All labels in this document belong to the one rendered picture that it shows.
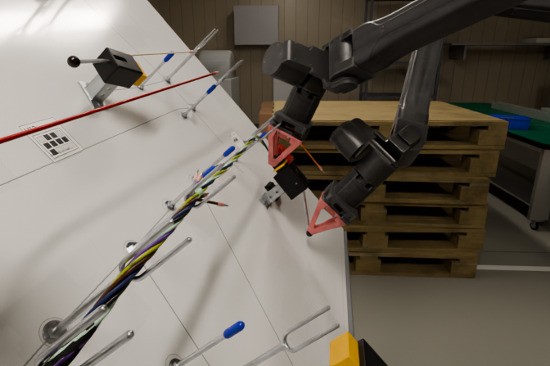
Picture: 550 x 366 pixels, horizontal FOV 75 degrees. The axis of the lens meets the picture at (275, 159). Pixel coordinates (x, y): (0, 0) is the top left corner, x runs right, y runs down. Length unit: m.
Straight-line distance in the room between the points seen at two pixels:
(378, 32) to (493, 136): 1.86
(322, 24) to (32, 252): 6.52
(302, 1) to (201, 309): 6.47
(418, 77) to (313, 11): 5.99
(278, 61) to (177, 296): 0.38
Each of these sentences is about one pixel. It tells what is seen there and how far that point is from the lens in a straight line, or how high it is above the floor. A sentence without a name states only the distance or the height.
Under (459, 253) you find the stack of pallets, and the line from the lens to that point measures 2.57.
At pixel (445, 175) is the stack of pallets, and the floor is 0.67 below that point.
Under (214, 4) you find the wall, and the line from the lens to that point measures 6.89.
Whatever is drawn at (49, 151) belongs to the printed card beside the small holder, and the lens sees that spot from 0.44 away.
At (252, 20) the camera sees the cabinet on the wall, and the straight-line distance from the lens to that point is 6.47.
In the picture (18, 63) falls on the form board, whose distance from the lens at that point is 0.52.
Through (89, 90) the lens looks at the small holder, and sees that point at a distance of 0.54.
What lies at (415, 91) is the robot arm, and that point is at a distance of 0.77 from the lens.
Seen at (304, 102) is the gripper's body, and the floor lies 1.26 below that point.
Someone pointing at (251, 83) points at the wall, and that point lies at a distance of 6.76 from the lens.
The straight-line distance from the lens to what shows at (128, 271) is 0.26.
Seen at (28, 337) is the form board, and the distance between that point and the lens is 0.33.
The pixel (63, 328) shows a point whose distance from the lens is 0.33.
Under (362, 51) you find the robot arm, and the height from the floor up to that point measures 1.35.
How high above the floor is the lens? 1.35
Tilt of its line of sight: 16 degrees down
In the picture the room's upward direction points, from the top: straight up
